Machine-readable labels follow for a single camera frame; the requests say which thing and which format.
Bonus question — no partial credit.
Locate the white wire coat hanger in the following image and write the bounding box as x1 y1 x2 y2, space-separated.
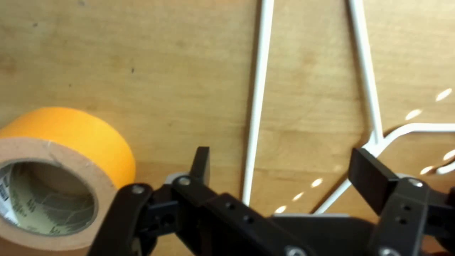
241 0 455 217

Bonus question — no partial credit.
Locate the orange tape roll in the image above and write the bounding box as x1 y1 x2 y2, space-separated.
0 105 138 253

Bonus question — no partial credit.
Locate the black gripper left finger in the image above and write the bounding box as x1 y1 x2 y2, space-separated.
87 146 310 256

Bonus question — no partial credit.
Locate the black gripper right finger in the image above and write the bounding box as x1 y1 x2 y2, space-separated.
349 146 455 256

